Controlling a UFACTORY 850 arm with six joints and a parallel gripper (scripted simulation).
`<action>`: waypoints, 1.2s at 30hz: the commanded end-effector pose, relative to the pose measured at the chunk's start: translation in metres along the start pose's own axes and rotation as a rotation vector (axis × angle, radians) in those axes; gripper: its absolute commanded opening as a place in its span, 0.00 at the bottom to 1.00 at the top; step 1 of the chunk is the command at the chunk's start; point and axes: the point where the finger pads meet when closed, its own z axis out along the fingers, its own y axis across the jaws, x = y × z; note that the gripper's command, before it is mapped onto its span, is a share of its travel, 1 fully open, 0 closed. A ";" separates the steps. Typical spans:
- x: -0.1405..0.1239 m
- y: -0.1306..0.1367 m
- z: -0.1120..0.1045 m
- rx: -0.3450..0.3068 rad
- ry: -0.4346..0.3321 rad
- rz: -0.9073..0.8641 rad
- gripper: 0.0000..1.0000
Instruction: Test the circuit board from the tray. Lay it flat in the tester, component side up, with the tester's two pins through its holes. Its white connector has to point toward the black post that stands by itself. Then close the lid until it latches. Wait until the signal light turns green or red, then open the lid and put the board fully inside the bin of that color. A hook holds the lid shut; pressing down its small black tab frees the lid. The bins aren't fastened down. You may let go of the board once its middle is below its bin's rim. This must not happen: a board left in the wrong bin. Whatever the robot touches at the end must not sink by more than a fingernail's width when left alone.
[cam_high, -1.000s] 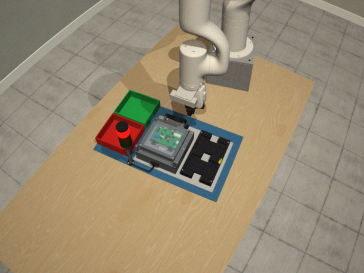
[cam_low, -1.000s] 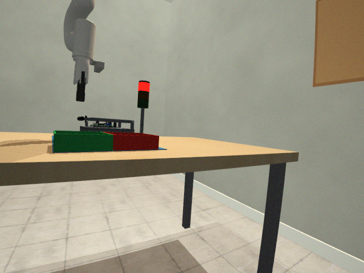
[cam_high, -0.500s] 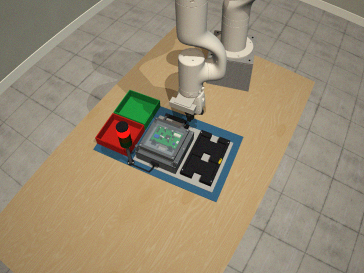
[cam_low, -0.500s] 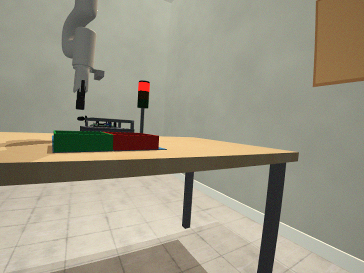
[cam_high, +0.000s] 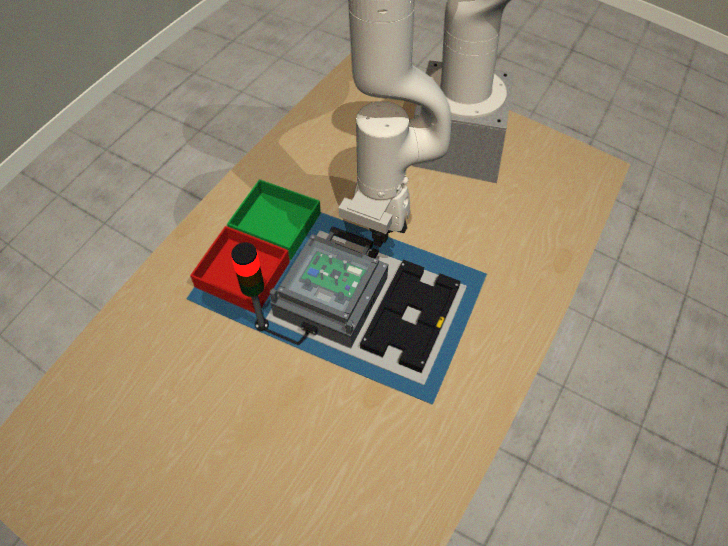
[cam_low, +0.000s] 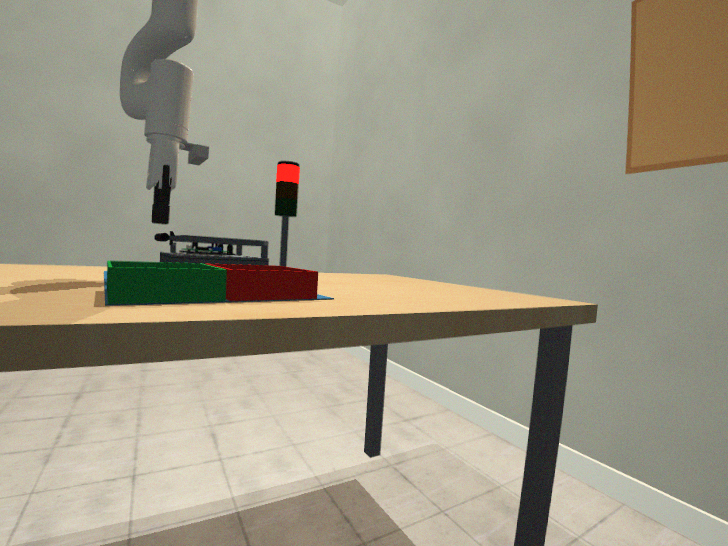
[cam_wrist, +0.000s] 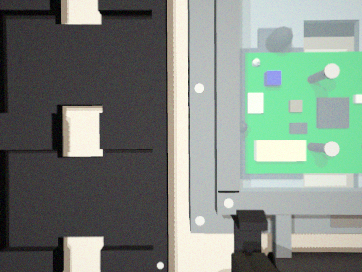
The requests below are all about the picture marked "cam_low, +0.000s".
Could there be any green circuit board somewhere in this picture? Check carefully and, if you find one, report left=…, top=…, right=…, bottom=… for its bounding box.
left=184, top=245, right=229, bottom=252

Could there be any green open tray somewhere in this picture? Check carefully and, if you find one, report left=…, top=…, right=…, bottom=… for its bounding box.
left=107, top=261, right=227, bottom=304

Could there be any red bin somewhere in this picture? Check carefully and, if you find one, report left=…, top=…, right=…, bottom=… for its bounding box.
left=206, top=264, right=318, bottom=301

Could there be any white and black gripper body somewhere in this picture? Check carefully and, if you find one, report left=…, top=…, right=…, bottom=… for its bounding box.
left=146, top=136, right=185, bottom=191

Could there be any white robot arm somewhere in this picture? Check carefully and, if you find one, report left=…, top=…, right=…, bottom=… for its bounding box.
left=120, top=0, right=209, bottom=165

